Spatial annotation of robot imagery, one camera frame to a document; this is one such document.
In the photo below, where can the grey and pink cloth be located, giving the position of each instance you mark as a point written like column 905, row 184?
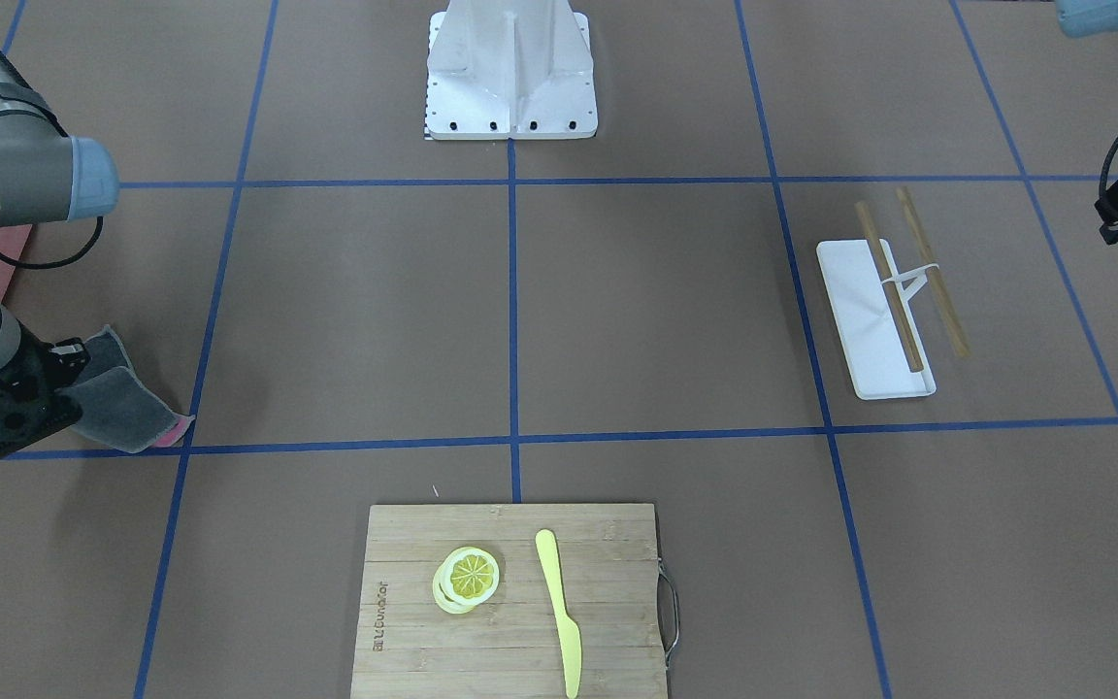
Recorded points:
column 118, row 411

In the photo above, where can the yellow lemon slices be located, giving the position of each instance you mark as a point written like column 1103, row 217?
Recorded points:
column 467, row 578

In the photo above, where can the wooden rack rod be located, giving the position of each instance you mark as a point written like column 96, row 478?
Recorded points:
column 892, row 294
column 957, row 335

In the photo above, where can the yellow plastic knife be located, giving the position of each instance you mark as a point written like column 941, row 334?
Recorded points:
column 569, row 635

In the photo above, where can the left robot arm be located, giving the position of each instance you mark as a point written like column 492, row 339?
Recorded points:
column 1087, row 18

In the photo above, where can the white rectangular tray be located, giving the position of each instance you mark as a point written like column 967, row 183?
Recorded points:
column 872, row 347

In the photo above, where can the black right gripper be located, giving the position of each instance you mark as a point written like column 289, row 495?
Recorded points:
column 47, row 363

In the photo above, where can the bamboo cutting board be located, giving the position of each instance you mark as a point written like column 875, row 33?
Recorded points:
column 406, row 647

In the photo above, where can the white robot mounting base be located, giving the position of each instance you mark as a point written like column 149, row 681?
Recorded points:
column 499, row 70

